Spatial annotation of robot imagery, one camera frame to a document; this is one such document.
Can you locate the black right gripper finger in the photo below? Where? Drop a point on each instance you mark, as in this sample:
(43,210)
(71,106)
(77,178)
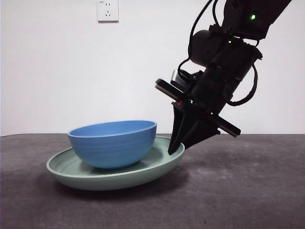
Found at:
(202,133)
(178,128)

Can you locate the blue ribbed bowl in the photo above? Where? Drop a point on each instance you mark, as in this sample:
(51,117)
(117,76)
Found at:
(112,148)

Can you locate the pale green plate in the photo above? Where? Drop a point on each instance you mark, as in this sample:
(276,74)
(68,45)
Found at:
(114,180)

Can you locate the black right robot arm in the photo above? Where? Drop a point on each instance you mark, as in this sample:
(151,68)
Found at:
(228,52)

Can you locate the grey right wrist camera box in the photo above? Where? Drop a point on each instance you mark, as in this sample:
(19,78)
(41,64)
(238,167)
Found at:
(174,76)

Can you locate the white wall socket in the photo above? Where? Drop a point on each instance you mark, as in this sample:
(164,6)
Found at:
(108,12)

